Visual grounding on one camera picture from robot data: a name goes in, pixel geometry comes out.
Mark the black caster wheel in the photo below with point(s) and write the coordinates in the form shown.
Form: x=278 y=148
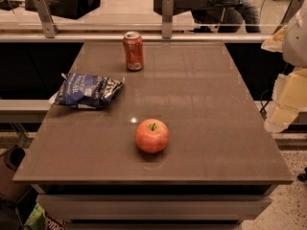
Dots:
x=303 y=176

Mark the green snack bag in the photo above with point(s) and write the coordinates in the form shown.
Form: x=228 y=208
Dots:
x=39 y=219

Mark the metal bracket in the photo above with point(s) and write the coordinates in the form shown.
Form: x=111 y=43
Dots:
x=293 y=8
x=167 y=18
x=49 y=27

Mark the red apple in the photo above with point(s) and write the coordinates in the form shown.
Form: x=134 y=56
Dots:
x=152 y=136

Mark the seated person in jeans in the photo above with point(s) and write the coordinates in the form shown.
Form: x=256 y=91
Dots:
x=231 y=13

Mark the orange soda can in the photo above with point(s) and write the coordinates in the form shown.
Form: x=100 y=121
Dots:
x=133 y=46

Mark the glass railing panel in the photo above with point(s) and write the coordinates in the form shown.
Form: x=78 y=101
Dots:
x=126 y=15

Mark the blue chip bag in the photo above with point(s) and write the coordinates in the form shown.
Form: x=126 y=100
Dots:
x=86 y=91

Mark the brown table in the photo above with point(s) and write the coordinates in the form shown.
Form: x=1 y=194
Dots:
x=181 y=146

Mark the right metal bracket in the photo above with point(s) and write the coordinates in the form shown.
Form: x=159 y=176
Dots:
x=293 y=8

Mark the grey bin with hole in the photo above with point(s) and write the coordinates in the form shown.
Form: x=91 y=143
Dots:
x=9 y=163

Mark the left metal bracket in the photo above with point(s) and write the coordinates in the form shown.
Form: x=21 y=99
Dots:
x=49 y=27

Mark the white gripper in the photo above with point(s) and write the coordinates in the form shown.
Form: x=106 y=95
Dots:
x=295 y=45

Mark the middle metal bracket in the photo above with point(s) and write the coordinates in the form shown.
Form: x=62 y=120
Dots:
x=167 y=18

